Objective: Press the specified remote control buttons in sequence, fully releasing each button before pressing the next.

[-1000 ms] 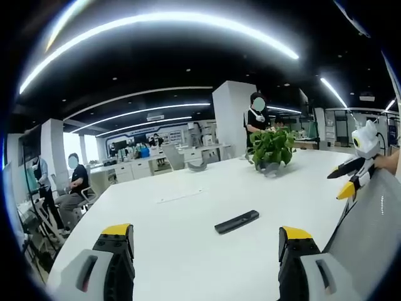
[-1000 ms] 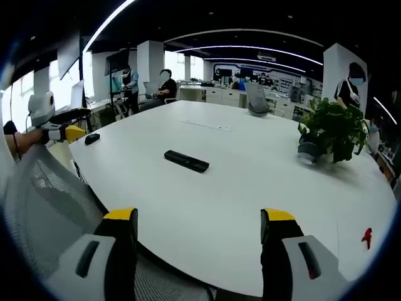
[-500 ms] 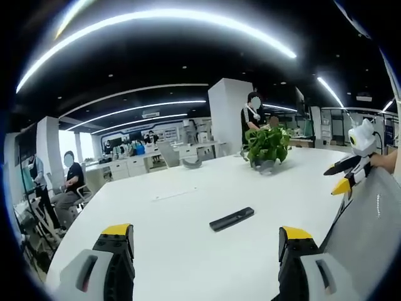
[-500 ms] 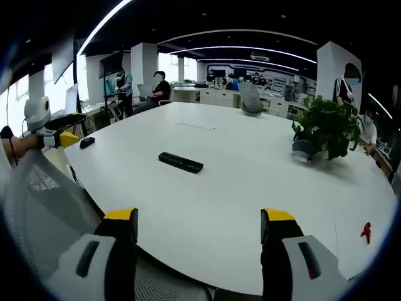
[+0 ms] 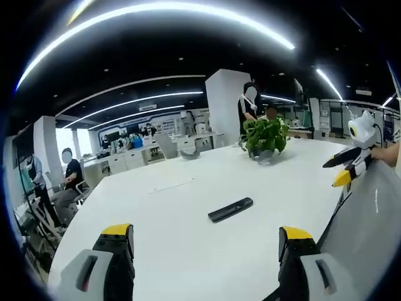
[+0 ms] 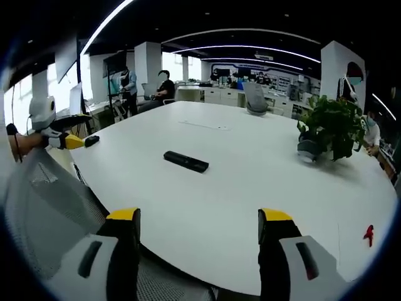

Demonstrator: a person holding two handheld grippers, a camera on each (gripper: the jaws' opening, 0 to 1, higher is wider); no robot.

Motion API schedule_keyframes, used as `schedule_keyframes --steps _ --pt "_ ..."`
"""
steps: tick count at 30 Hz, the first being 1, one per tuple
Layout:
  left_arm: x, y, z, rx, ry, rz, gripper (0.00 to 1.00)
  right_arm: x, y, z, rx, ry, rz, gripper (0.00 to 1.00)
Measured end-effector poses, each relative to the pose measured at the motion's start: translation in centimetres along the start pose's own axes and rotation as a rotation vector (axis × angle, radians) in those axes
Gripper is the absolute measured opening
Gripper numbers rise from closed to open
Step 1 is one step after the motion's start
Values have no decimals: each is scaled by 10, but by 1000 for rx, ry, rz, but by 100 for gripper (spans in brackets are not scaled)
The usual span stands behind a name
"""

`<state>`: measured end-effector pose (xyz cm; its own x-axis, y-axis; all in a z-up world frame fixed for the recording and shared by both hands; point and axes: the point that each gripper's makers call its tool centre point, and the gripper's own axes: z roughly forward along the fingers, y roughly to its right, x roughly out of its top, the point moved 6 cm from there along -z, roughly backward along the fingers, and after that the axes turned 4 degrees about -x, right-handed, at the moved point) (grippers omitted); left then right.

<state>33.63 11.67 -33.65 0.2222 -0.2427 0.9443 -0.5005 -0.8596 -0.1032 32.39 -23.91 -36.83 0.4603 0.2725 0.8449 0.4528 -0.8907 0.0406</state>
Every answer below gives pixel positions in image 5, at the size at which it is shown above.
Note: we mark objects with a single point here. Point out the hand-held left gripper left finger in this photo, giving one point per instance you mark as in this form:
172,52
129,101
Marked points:
109,263

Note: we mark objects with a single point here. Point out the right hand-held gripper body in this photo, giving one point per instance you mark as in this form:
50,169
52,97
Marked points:
363,135

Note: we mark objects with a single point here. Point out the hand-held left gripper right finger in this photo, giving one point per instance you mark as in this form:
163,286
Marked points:
300,263

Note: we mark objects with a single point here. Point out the black remote control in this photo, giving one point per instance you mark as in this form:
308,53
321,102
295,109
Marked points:
230,209

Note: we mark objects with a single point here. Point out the grey office chair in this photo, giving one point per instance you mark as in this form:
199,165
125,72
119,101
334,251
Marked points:
73,196
191,153
167,145

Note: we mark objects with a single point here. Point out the green potted plant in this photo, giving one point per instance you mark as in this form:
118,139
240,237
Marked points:
266,138

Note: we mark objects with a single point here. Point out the white office desk row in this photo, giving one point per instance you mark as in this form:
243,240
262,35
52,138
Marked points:
125,158

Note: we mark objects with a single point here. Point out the white square pillar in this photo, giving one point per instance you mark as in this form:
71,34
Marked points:
226,106

